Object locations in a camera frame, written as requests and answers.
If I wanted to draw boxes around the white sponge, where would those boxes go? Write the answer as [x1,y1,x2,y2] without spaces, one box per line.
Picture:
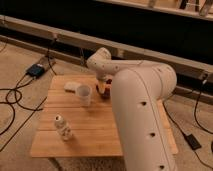
[64,82,80,92]

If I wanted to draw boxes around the black power brick right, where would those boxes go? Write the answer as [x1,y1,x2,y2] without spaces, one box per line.
[184,134,201,150]

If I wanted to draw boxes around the black power adapter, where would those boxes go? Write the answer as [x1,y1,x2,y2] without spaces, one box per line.
[26,64,45,78]

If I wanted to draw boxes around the orange pepper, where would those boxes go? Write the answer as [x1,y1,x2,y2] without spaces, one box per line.
[104,84,111,93]

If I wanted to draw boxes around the purple ceramic bowl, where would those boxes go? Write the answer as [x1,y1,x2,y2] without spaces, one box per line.
[96,79,112,99]

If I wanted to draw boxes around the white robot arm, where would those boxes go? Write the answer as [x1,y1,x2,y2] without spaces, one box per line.
[87,48,178,171]

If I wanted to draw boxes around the black floor cable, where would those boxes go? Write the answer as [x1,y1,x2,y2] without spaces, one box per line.
[0,39,58,153]

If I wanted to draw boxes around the wooden table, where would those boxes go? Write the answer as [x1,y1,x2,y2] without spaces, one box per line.
[30,75,179,158]

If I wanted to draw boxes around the clear plastic cup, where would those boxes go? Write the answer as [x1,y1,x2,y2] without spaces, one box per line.
[75,85,92,107]

